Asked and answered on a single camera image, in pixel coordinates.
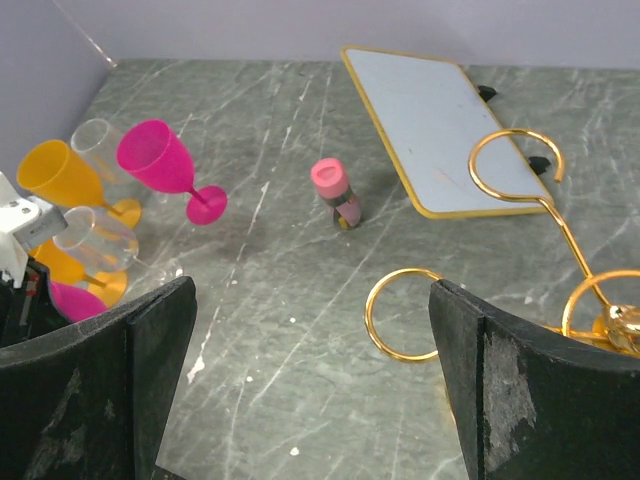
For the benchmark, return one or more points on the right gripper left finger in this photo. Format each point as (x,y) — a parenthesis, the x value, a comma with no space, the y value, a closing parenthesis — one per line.
(91,400)

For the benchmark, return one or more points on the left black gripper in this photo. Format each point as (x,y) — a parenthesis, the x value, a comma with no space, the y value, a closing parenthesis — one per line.
(29,311)

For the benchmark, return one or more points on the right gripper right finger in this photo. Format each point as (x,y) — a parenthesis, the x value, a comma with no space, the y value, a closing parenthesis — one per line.
(529,403)

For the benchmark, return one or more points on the pink wine glass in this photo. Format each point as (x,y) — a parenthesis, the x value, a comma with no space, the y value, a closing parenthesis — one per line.
(153,154)
(75,303)

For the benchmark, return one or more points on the orange wine glass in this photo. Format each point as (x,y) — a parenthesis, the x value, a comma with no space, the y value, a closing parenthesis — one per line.
(108,287)
(56,173)

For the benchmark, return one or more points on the clear wine glass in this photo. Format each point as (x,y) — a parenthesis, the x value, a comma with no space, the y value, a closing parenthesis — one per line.
(104,244)
(96,141)

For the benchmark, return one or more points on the gold wine glass rack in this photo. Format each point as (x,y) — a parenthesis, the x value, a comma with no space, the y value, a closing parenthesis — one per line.
(616,328)

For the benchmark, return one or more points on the yellow framed tilted mirror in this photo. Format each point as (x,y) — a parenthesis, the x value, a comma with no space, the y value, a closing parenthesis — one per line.
(429,115)

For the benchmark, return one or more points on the small pink capped bottle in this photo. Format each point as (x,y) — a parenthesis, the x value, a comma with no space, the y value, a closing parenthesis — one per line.
(330,178)

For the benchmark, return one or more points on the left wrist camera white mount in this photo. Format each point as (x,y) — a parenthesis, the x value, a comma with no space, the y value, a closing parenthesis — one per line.
(26,223)

